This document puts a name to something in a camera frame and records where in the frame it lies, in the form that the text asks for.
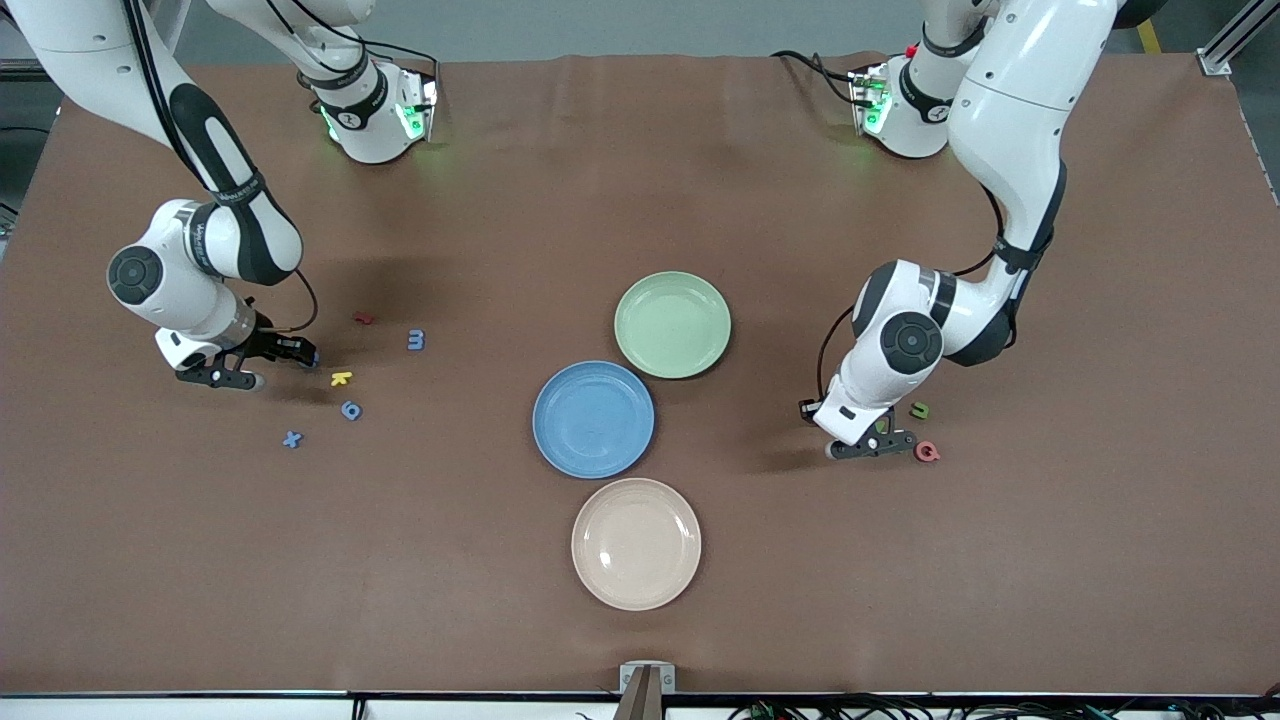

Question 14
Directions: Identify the pale green plate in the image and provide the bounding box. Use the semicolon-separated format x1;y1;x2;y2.
613;271;733;381

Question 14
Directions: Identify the brown table cover sheet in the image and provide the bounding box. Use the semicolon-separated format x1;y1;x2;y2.
0;52;1280;697

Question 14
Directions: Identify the blue plate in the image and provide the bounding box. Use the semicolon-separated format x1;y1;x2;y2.
532;360;656;480

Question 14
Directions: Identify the beige plate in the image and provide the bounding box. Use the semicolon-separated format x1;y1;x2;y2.
571;477;703;612

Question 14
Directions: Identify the base connector box green light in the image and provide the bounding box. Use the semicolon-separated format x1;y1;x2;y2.
848;64;893;137
395;62;442;143

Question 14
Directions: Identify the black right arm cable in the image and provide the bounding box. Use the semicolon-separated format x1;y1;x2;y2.
120;0;321;336

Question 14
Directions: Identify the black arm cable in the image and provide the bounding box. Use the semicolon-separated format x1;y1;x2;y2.
120;0;321;336
818;185;1006;401

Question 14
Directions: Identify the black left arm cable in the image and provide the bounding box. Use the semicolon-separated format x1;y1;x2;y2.
818;185;1006;401

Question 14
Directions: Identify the black cable bundle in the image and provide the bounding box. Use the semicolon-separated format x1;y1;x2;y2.
728;693;1280;720

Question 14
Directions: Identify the black right base cable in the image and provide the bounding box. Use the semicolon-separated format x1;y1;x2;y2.
300;0;441;86

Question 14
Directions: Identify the black base cable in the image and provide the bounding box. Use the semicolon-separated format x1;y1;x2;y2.
300;0;441;86
770;48;863;107

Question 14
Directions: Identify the grey metal camera bracket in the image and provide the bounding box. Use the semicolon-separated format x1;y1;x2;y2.
619;661;677;720

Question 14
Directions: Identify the black left base cable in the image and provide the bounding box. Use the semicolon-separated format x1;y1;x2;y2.
770;48;863;107

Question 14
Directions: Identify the aluminium extrusion frame post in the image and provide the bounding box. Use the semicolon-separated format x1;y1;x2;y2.
0;30;71;83
1198;0;1280;78

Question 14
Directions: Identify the white table edge rail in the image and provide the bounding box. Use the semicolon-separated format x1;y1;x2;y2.
0;690;1280;720

